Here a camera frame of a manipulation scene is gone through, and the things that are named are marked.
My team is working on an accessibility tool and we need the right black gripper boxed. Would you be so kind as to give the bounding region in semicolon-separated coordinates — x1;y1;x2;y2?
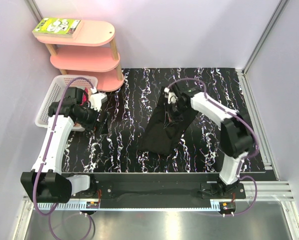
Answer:
164;101;189;130

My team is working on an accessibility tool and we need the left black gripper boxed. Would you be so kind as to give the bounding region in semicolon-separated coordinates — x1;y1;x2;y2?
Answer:
76;101;110;135

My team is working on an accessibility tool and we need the black printed t shirt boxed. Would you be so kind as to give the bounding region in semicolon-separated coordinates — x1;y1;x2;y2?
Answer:
138;87;198;156

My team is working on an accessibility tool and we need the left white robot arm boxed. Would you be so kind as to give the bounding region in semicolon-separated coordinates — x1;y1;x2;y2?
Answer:
20;87;108;203

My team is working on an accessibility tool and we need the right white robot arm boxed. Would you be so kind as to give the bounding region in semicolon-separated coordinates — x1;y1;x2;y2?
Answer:
163;83;257;198

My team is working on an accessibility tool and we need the black marbled table mat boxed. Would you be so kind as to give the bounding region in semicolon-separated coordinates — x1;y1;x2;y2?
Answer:
59;67;267;174

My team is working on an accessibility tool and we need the magenta t shirt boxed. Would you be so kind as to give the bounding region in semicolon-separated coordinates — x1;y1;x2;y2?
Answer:
81;90;89;106

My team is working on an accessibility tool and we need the white plastic laundry basket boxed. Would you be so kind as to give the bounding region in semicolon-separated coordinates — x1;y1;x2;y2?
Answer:
35;74;98;128

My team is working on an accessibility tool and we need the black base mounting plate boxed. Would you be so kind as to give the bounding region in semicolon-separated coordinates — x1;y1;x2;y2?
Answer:
68;171;247;209

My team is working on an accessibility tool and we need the pink three tier shelf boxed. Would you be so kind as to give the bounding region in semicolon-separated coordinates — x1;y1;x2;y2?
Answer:
36;20;124;92

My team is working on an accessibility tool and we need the green cover book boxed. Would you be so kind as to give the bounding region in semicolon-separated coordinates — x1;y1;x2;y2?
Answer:
32;17;84;38

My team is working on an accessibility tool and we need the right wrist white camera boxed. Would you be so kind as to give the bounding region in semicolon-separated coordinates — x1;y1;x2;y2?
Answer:
163;87;178;105

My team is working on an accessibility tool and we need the wrist white camera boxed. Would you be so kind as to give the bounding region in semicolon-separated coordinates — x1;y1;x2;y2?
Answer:
89;88;108;111
163;87;178;105

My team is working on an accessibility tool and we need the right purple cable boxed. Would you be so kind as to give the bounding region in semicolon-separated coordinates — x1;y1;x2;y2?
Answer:
164;78;260;217

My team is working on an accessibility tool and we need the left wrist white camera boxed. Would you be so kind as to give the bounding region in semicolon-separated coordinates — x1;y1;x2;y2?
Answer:
89;88;108;111

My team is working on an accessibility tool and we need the white slotted cable duct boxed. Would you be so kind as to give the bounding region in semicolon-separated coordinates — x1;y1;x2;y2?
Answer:
37;200;100;211

